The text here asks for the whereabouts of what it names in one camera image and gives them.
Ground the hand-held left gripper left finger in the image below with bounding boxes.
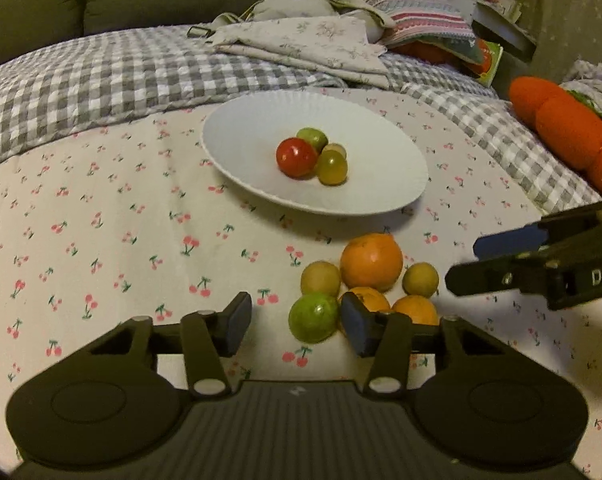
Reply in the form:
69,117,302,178
83,291,254,400

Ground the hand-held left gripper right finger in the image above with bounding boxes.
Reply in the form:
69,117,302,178
341,291,516,397

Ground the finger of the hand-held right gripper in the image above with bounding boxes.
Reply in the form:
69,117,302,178
473,202,602,260
444,252,556,297

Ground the small orange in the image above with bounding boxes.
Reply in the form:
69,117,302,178
392,294,440,326
349,286,392,313

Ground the white paper plate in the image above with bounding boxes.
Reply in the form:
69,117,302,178
202,90,430,217

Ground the large green round fruit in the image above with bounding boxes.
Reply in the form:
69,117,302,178
288,293,340,345

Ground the yellow-green round fruit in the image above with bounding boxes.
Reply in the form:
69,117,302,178
402,262,440,297

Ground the large orange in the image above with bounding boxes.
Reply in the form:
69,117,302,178
340,233,404,292

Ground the orange plush toy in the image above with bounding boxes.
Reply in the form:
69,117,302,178
508,76,602,200

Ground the cherry print bed sheet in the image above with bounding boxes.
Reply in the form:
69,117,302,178
0,87,602,476

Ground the olive yellow round fruit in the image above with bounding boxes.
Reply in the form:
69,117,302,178
315,150,349,186

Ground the red tomato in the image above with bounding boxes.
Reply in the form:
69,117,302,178
276,137,318,180

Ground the colourful picture book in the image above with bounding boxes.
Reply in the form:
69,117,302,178
468,39,504,87

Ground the striped patterned quilt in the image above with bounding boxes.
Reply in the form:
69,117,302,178
322,0,486,61

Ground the grey checked blanket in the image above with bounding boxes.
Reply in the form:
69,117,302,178
0,24,602,216

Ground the folded floral cloth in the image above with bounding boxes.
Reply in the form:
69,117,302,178
212,15,389,88

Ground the grey cloth bag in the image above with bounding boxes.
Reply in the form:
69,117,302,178
187,0,396,41

